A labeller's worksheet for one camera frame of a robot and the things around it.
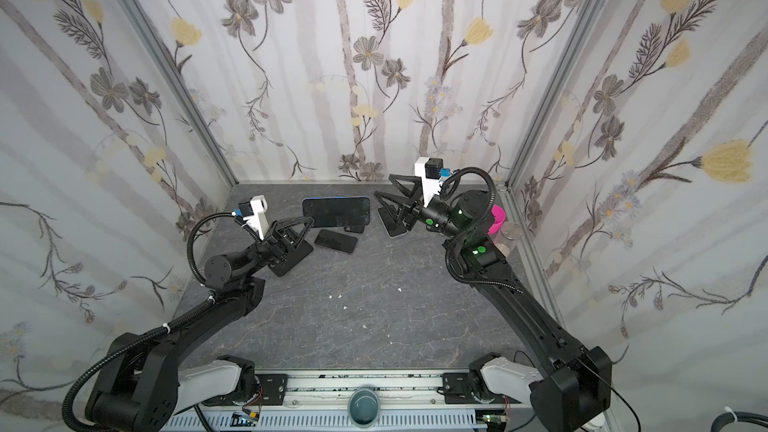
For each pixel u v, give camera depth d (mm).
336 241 1069
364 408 703
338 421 703
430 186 537
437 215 566
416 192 577
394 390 751
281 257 601
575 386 380
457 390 733
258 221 594
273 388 737
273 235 591
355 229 1061
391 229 1043
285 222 619
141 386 409
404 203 545
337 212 626
